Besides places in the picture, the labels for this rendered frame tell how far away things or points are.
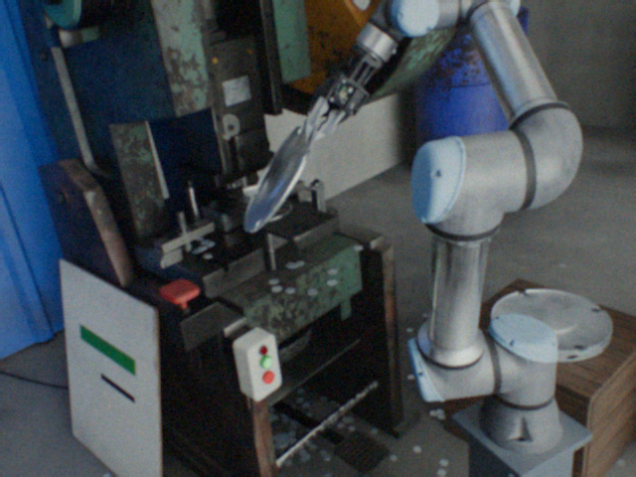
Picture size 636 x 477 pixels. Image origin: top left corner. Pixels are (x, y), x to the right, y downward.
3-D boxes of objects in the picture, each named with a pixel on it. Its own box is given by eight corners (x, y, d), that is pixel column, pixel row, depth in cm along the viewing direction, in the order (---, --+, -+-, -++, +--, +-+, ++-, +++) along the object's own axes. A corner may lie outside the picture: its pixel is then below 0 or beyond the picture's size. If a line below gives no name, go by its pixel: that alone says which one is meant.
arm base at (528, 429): (579, 431, 121) (583, 390, 117) (521, 465, 115) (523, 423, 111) (518, 389, 133) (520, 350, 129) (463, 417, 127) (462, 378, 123)
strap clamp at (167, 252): (220, 241, 154) (213, 203, 150) (162, 268, 144) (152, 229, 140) (205, 236, 158) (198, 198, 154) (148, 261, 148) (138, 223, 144)
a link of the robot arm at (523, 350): (567, 401, 114) (572, 340, 109) (493, 410, 114) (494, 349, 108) (539, 361, 125) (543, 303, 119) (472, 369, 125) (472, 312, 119)
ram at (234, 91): (283, 158, 149) (266, 28, 136) (236, 178, 140) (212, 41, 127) (238, 147, 161) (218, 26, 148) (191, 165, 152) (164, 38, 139)
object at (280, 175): (278, 145, 156) (275, 143, 156) (334, 99, 131) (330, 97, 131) (233, 243, 145) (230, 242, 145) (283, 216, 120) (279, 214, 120)
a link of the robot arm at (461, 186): (498, 407, 116) (543, 155, 81) (417, 417, 116) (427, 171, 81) (477, 357, 125) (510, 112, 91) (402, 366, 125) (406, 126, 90)
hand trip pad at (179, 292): (208, 318, 127) (201, 286, 123) (183, 332, 123) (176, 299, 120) (188, 307, 131) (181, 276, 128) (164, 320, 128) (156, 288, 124)
